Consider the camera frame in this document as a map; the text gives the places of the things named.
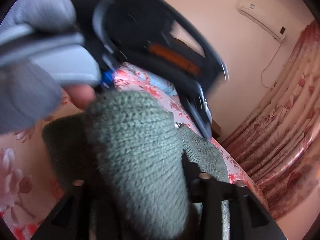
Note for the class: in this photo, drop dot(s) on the green knit sweater white sleeves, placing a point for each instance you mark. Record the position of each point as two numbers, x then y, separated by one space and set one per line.
128 152

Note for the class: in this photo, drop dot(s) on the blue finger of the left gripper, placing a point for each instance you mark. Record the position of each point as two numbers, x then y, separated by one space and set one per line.
192 99
107 78

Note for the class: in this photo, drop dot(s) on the dark wooden nightstand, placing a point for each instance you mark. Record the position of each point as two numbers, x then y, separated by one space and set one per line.
216 130

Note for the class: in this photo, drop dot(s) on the pink floral curtain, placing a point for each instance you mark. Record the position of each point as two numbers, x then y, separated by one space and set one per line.
277 145

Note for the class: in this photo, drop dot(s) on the light blue floral folded quilt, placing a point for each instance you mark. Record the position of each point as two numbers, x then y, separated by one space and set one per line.
163 84

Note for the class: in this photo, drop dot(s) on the white air conditioner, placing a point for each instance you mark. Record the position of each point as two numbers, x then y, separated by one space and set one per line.
264 19

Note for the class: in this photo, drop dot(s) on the left hand grey glove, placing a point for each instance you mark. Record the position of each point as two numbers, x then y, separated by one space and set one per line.
28 92

